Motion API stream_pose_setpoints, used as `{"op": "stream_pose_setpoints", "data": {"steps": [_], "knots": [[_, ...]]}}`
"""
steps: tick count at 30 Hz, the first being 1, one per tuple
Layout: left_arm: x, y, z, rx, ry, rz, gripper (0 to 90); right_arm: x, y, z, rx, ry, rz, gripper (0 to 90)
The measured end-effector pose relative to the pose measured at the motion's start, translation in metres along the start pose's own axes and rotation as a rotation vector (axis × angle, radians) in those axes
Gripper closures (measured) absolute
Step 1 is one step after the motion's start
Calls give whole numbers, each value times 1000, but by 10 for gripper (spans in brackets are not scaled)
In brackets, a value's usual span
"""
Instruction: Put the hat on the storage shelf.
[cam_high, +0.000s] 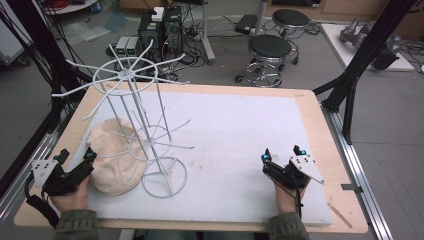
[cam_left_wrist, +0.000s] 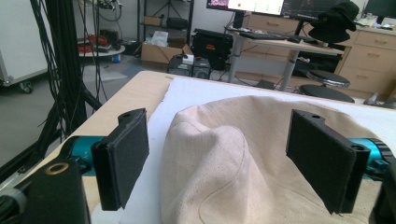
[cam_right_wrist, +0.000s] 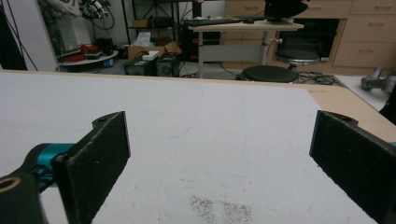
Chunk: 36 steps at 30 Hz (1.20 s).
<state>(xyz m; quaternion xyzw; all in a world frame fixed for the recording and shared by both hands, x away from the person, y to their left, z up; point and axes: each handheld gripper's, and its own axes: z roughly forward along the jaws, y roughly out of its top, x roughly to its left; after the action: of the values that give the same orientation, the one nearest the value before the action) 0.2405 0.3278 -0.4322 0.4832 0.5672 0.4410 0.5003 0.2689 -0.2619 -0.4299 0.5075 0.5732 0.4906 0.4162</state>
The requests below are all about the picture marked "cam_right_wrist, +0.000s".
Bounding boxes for black round stool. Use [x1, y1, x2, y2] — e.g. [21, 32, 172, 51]
[241, 64, 301, 84]
[275, 49, 321, 72]

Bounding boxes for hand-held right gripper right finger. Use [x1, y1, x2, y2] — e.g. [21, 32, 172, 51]
[308, 109, 396, 224]

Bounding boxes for grey handheld device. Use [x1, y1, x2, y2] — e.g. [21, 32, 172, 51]
[361, 66, 396, 94]

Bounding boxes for black keyboard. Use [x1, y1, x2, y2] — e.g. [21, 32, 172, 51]
[182, 18, 243, 27]

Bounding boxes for black electronic box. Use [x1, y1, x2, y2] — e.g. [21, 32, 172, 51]
[123, 56, 159, 77]

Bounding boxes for white table mat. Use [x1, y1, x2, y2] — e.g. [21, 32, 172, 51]
[0, 72, 379, 224]

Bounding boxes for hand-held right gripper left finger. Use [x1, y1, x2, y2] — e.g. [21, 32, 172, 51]
[50, 110, 132, 224]

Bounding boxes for white round low table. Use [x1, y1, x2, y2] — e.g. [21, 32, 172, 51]
[57, 49, 120, 73]

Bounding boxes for brown cardboard box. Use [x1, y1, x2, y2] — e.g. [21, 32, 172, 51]
[127, 36, 183, 62]

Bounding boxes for black cables on floor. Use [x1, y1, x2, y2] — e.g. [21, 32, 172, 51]
[295, 71, 337, 86]

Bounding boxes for black computer case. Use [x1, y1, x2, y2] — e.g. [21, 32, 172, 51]
[155, 52, 181, 77]

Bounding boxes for black metal shelf rack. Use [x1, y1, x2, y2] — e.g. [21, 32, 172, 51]
[120, 0, 204, 45]

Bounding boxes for white small box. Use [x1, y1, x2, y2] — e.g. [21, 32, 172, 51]
[141, 50, 160, 62]

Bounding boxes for light wooden desk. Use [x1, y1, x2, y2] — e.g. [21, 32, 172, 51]
[188, 19, 305, 79]

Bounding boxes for wooden drawer cabinet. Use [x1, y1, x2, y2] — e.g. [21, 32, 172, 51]
[222, 0, 396, 76]

